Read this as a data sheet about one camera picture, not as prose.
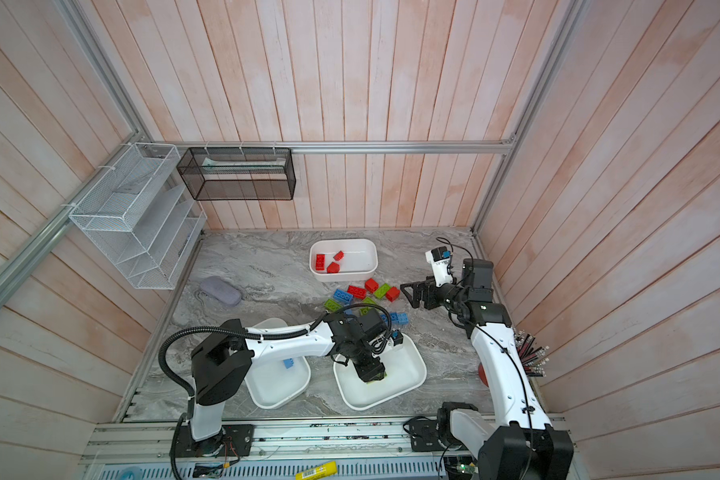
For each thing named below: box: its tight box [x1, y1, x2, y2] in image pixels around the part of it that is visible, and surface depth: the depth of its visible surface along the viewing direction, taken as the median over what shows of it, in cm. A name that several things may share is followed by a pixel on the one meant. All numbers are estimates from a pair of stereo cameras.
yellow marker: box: [296, 461, 338, 480], surface depth 69 cm
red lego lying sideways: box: [386, 286, 400, 302], surface depth 102 cm
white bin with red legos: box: [309, 239, 379, 282], surface depth 110 cm
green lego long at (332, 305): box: [324, 298, 343, 313], surface depth 100 cm
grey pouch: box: [200, 276, 241, 307], surface depth 100 cm
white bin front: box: [333, 333, 427, 411], surface depth 81 cm
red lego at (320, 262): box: [315, 254, 325, 271], surface depth 109 cm
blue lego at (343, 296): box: [333, 289, 354, 307], surface depth 100 cm
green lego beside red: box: [374, 283, 391, 299], surface depth 103 cm
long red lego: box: [347, 285, 367, 300], surface depth 103 cm
